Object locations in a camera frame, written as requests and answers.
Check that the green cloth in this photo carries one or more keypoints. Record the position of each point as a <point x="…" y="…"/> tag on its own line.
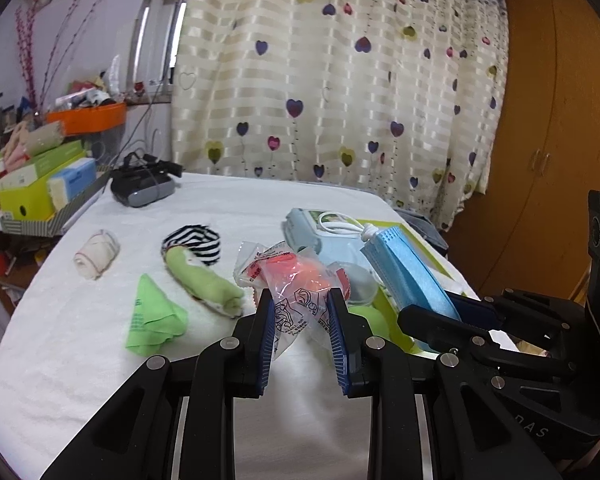
<point x="152" y="320"/>

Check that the lime cardboard box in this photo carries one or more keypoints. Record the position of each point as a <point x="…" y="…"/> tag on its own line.
<point x="430" y="260"/>

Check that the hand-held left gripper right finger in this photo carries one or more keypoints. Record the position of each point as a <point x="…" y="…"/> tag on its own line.
<point x="337" y="345"/>

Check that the green sock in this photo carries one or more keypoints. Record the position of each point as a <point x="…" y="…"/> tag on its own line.
<point x="200" y="280"/>

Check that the green flat carton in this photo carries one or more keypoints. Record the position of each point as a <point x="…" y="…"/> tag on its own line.
<point x="45" y="160"/>

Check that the grey blue jeans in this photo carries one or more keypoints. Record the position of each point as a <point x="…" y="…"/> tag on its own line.
<point x="425" y="230"/>

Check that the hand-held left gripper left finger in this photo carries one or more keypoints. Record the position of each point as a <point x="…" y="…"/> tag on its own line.
<point x="264" y="345"/>

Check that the striped tray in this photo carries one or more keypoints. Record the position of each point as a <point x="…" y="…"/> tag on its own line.
<point x="55" y="225"/>

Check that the blue white carton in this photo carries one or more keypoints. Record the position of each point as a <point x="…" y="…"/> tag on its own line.
<point x="72" y="180"/>

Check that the stack of blue face masks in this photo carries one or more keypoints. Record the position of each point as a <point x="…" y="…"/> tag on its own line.
<point x="405" y="270"/>

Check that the clutter pile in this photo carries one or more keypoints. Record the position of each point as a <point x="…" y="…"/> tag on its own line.
<point x="87" y="92"/>

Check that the lime storage box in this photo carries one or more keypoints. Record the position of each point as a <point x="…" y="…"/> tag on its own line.
<point x="25" y="200"/>

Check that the beige sock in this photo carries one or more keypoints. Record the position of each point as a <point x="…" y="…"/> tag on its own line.
<point x="97" y="255"/>

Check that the black white striped sock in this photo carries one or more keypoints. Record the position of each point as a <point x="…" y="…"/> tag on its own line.
<point x="205" y="245"/>

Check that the purple flower branches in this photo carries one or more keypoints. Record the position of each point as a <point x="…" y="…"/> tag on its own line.
<point x="27" y="50"/>

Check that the cream heart print curtain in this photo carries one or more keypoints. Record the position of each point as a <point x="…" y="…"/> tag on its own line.
<point x="330" y="110"/>

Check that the blue wet wipes pack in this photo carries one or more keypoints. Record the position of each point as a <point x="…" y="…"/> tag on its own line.
<point x="300" y="230"/>

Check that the pink cloth roll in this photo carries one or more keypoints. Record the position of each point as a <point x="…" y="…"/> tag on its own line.
<point x="35" y="140"/>

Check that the orange tray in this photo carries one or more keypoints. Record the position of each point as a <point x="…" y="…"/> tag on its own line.
<point x="90" y="117"/>

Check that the wooden wardrobe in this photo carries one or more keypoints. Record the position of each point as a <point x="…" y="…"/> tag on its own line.
<point x="545" y="110"/>

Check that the black grey headset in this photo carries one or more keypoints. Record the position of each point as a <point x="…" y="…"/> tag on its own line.
<point x="140" y="190"/>

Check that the clear plastic bag orange item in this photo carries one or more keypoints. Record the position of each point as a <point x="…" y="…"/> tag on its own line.
<point x="285" y="280"/>

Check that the window frame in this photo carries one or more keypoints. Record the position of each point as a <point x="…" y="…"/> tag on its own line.
<point x="155" y="35"/>

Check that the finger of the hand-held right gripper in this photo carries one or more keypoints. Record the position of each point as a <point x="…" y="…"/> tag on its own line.
<point x="472" y="310"/>
<point x="430" y="330"/>

